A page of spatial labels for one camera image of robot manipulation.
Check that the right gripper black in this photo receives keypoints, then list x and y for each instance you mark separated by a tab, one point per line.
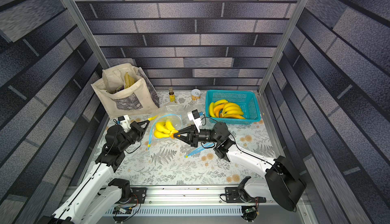
192	135

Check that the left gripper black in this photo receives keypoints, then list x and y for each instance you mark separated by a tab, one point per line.
139	130

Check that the banana bunch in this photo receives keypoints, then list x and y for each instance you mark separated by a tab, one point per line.
231	107
164	130

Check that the clear zip-top bag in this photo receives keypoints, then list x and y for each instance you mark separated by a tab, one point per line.
170	112
203	146

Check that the yellow banana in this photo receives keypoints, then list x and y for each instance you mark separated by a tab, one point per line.
211	109
219	102

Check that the single orange banana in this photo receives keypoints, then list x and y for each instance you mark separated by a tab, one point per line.
217	109

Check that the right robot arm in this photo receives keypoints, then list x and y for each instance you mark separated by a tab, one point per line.
283	182

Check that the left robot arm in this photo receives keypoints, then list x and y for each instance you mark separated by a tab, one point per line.
90	201

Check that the beige canvas tote bag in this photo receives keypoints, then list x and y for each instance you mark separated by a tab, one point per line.
140	98

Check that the small brown sauce bottle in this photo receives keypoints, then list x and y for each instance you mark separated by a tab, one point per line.
172	95

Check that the small yellow tin can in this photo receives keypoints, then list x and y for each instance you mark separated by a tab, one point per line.
195	94

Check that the yellow item in tote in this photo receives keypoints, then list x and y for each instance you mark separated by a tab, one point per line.
129	81

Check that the teal plastic basket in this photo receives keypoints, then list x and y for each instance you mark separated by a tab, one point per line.
246	100

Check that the left circuit board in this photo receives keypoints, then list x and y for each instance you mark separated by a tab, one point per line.
117	210

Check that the circuit board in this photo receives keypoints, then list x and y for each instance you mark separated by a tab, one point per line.
117	210
249	213

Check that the right circuit board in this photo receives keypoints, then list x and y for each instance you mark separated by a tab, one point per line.
249	213

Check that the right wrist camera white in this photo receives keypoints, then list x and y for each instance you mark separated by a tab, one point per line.
195	116

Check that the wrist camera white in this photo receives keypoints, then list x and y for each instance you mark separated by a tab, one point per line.
195	116
125	122

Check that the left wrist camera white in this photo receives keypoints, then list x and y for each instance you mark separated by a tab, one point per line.
125	122

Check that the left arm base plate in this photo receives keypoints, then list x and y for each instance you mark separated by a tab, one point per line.
138	195

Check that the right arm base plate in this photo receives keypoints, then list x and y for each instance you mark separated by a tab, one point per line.
234	195

